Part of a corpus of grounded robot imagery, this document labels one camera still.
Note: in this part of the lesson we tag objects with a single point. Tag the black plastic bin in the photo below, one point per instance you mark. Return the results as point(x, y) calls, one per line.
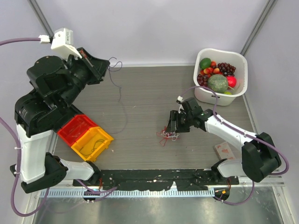
point(75, 111)

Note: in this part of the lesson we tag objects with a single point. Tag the white slotted cable duct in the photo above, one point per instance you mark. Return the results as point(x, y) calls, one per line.
point(172, 192)

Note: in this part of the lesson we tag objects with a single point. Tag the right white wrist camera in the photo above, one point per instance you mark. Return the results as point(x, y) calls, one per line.
point(180, 100)

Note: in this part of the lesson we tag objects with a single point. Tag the red plastic bin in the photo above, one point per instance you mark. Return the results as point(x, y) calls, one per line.
point(75, 128)

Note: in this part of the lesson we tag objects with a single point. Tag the stained grey sponge block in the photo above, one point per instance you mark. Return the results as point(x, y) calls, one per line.
point(224, 151)

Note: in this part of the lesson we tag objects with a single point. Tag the yellow plastic bin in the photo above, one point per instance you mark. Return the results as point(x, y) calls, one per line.
point(92, 144)

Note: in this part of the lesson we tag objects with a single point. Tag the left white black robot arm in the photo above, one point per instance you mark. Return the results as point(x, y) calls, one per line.
point(47, 110)

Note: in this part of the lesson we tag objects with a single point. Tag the green lime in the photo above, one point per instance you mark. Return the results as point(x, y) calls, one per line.
point(205, 63)

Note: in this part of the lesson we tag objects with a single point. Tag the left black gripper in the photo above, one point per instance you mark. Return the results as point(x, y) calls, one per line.
point(97, 67)

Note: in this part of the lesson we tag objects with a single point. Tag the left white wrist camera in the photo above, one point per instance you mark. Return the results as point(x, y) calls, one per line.
point(61, 43)

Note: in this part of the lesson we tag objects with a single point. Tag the dark grape cluster left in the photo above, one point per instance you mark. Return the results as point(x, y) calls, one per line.
point(203, 79)

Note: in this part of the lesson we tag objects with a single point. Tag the dark red grape bunch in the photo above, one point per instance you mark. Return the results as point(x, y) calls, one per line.
point(227, 69)

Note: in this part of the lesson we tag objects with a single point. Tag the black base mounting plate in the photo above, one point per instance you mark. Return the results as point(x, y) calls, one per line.
point(160, 179)

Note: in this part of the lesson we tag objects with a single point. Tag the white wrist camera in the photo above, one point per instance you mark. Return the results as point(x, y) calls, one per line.
point(180, 100)
point(61, 43)

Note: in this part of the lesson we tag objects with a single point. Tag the red pink apple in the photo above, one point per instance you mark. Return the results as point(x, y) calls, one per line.
point(232, 81)

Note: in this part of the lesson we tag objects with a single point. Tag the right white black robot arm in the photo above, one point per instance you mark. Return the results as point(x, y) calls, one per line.
point(258, 157)

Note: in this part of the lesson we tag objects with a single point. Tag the green netted melon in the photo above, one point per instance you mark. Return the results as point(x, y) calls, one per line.
point(218, 83)

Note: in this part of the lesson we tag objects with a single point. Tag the white plastic basket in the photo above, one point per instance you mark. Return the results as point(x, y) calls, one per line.
point(241, 72)

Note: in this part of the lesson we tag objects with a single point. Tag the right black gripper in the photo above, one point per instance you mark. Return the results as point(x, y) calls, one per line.
point(174, 115)

